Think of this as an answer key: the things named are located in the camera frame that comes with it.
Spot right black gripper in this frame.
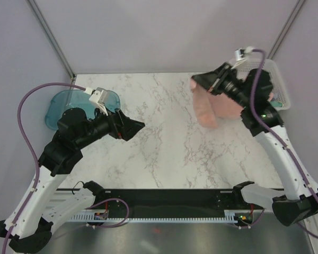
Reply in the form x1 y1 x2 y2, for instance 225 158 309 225
192 62 252 108

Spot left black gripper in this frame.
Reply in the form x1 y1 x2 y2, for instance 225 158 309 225
76 102 145 148

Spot pink towel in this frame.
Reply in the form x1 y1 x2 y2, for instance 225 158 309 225
190 79 243 129

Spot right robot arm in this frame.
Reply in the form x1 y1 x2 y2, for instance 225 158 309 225
191 63 318 226

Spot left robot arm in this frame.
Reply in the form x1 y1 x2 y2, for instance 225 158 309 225
0 108 145 253

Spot blue yellow green towels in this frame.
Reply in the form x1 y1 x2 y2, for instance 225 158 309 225
269 93 284 108

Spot teal plastic tray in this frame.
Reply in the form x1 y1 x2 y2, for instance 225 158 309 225
44 89 122 132

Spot white perforated plastic basket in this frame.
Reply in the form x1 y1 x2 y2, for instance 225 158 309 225
236 58 291 111

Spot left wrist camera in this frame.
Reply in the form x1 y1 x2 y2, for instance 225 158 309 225
89 87 108 112

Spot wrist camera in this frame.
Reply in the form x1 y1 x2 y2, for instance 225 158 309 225
230 46 255 69
89 87 108 112

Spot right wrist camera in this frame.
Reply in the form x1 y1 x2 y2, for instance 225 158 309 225
230 46 255 69

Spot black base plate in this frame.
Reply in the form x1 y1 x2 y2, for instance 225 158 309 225
94 189 251 218

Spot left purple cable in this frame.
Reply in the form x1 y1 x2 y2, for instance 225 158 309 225
1 82 91 254

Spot right aluminium frame post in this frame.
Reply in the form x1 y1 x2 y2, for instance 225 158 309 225
267 0 307 59

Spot aluminium frame post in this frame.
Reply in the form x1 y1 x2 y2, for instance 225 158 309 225
267 0 307 59
26 0 76 81

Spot left aluminium frame post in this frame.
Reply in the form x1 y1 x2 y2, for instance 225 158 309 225
26 0 76 81

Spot white slotted cable duct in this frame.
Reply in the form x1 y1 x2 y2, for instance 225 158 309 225
68 211 237 223

